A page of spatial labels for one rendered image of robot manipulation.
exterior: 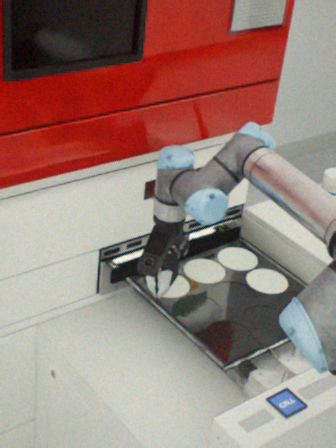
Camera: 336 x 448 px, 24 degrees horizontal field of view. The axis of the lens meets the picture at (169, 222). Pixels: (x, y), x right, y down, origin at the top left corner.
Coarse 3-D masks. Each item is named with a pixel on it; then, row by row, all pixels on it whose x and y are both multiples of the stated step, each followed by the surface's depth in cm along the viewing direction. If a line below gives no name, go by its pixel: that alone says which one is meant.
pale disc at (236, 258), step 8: (232, 248) 198; (240, 248) 199; (224, 256) 195; (232, 256) 195; (240, 256) 196; (248, 256) 196; (224, 264) 192; (232, 264) 192; (240, 264) 192; (248, 264) 193; (256, 264) 193
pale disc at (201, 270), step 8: (192, 264) 190; (200, 264) 191; (208, 264) 191; (216, 264) 191; (192, 272) 187; (200, 272) 188; (208, 272) 188; (216, 272) 188; (224, 272) 189; (200, 280) 185; (208, 280) 185; (216, 280) 186
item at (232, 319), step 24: (264, 264) 193; (144, 288) 180; (192, 288) 182; (216, 288) 183; (240, 288) 184; (288, 288) 186; (192, 312) 174; (216, 312) 175; (240, 312) 176; (264, 312) 177; (216, 336) 168; (240, 336) 169; (264, 336) 169
